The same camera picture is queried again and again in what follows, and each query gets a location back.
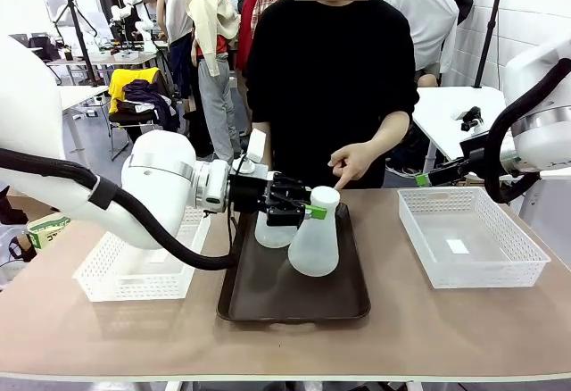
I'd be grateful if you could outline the mannequin with white tank top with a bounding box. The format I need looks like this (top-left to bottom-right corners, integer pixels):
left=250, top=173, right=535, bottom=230
left=155, top=0, right=197, bottom=113

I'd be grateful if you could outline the person in red jacket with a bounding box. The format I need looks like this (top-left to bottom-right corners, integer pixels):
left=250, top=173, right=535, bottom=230
left=222, top=0, right=261, bottom=71

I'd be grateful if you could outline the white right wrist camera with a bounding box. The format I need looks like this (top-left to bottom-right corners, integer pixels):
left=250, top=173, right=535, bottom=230
left=453, top=105, right=485, bottom=133

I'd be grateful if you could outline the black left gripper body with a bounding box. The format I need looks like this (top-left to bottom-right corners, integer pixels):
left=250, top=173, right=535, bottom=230
left=229, top=172, right=274, bottom=214

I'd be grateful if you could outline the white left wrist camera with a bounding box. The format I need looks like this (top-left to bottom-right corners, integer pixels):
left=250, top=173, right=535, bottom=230
left=243, top=129, right=271, bottom=174

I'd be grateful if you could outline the black tripod stand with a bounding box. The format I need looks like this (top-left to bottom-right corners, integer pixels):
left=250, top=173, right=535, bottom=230
left=53, top=0, right=106, bottom=87
left=472, top=0, right=508, bottom=88

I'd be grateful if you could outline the white side table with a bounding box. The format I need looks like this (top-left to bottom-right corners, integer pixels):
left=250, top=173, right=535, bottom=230
left=412, top=86, right=571, bottom=182
left=57, top=85, right=111, bottom=113

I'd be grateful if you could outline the person's left forearm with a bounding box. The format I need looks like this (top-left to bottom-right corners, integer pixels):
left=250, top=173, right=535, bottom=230
left=369, top=109, right=411, bottom=159

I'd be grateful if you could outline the person in black sweater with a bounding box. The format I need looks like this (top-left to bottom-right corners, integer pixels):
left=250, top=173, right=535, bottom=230
left=245, top=0, right=420, bottom=189

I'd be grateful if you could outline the mannequin with cream jacket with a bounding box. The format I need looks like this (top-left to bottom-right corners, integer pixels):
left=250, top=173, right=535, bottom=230
left=185, top=0, right=244, bottom=169

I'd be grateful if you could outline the white perforated plastic basket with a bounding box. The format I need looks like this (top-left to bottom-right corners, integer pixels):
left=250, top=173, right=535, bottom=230
left=72, top=205, right=211, bottom=303

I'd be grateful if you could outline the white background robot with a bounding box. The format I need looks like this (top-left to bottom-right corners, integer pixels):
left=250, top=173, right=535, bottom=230
left=110, top=0, right=157, bottom=48

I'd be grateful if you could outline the dark purple garment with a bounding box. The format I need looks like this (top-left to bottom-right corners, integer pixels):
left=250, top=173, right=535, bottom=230
left=122, top=79, right=182, bottom=142

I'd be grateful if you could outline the mannequin with white shirt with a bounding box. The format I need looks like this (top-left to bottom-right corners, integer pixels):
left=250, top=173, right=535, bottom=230
left=392, top=0, right=460, bottom=75

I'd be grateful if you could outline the dark brown plastic tray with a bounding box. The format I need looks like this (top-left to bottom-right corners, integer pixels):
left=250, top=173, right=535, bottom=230
left=217, top=201, right=372, bottom=324

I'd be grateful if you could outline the white perforated basket with label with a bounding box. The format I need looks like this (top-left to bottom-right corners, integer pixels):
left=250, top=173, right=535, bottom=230
left=396, top=187, right=552, bottom=290

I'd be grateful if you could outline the translucent white conical flask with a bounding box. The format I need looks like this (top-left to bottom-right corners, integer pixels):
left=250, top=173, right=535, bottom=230
left=253, top=210, right=299, bottom=249
left=287, top=185, right=343, bottom=279

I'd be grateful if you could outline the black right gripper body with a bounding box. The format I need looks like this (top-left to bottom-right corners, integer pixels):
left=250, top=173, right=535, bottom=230
left=459, top=138, right=496, bottom=179

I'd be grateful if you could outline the green and white cardboard box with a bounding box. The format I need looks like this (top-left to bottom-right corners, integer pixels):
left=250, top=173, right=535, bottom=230
left=26, top=213, right=72, bottom=250

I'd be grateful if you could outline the black metal chair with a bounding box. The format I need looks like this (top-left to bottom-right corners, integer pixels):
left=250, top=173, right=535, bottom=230
left=109, top=67, right=179, bottom=160

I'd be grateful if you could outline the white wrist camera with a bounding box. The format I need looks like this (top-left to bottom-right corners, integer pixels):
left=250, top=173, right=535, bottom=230
left=453, top=105, right=485, bottom=133
left=243, top=129, right=271, bottom=174

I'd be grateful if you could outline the yellow garment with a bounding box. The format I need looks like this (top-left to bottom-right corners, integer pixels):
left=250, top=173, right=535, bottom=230
left=108, top=68, right=161, bottom=115

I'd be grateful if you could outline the person's left hand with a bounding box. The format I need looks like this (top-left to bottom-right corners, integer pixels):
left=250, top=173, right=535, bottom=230
left=328, top=142, right=380, bottom=194

